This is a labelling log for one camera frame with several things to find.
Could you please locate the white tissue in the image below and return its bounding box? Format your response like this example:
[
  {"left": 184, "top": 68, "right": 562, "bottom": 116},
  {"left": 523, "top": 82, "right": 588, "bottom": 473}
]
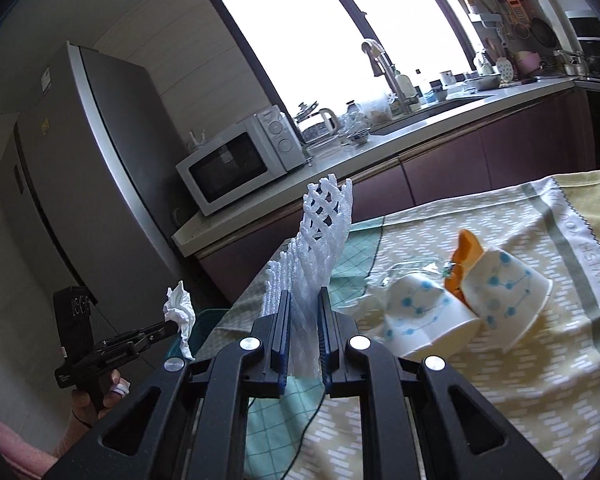
[{"left": 162, "top": 281, "right": 196, "bottom": 361}]

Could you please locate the blue dotted paper cup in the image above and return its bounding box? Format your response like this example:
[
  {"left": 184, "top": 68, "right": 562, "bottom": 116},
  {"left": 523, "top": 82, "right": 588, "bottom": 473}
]
[
  {"left": 360, "top": 275, "right": 481, "bottom": 361},
  {"left": 460, "top": 248, "right": 553, "bottom": 353}
]

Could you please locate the green clear plastic wrapper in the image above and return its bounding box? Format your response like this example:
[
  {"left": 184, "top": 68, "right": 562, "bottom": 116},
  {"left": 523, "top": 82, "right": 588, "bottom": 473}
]
[{"left": 366, "top": 257, "right": 455, "bottom": 292}]

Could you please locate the orange peel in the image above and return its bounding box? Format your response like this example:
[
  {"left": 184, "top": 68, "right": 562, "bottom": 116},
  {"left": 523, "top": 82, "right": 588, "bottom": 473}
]
[{"left": 443, "top": 229, "right": 484, "bottom": 306}]

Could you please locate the white foam fruit net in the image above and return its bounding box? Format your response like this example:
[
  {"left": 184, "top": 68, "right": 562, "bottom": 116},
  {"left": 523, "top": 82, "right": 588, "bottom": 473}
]
[{"left": 261, "top": 174, "right": 353, "bottom": 378}]

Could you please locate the pink forearm sleeve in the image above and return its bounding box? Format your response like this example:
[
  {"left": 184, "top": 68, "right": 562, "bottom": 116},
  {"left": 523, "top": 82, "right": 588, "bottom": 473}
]
[{"left": 0, "top": 422, "right": 84, "bottom": 479}]

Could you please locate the teal trash bin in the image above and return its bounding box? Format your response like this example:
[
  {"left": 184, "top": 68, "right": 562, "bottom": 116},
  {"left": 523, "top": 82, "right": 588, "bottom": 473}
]
[{"left": 166, "top": 309, "right": 228, "bottom": 358}]

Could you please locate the kitchen counter with cabinets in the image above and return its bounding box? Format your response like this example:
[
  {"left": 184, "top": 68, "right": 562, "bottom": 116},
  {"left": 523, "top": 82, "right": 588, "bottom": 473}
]
[{"left": 173, "top": 79, "right": 595, "bottom": 308}]

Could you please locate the kitchen faucet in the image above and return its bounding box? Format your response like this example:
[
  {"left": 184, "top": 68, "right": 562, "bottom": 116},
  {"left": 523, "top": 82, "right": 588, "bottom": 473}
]
[{"left": 361, "top": 38, "right": 419, "bottom": 114}]

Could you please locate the person's left hand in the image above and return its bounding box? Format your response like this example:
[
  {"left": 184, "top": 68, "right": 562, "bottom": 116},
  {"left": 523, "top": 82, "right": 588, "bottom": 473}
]
[{"left": 71, "top": 370, "right": 131, "bottom": 428}]

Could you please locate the patterned tablecloth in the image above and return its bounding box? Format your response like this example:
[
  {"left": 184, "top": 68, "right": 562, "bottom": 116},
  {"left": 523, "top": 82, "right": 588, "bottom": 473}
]
[{"left": 199, "top": 174, "right": 600, "bottom": 480}]

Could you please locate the grey refrigerator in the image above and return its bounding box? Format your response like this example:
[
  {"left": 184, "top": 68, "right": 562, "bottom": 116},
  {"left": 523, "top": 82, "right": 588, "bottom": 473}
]
[{"left": 0, "top": 44, "right": 189, "bottom": 321}]

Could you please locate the white microwave oven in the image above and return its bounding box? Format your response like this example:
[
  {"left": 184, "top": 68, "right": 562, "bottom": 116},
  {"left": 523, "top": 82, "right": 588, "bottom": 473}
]
[{"left": 176, "top": 105, "right": 306, "bottom": 217}]

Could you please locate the glass electric kettle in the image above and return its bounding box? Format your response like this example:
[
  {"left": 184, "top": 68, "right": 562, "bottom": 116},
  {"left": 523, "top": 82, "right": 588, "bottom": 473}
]
[{"left": 294, "top": 102, "right": 340, "bottom": 144}]

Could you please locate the small patterned bowl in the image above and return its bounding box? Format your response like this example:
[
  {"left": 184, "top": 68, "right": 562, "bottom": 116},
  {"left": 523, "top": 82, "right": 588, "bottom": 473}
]
[{"left": 348, "top": 128, "right": 370, "bottom": 145}]

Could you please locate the soap dispenser bottle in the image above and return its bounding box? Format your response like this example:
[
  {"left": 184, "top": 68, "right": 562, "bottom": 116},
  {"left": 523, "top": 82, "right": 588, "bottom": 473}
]
[{"left": 394, "top": 68, "right": 417, "bottom": 104}]

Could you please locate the pink basin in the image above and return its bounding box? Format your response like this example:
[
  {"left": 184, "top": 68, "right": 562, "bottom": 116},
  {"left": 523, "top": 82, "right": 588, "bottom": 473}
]
[{"left": 514, "top": 51, "right": 541, "bottom": 76}]

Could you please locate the black frying pan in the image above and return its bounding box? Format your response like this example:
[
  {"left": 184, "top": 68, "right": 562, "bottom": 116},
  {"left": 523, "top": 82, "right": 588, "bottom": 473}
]
[{"left": 529, "top": 18, "right": 559, "bottom": 49}]

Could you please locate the window frame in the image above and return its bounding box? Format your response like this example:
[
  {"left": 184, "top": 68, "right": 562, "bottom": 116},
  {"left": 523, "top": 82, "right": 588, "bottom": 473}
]
[{"left": 211, "top": 0, "right": 482, "bottom": 115}]

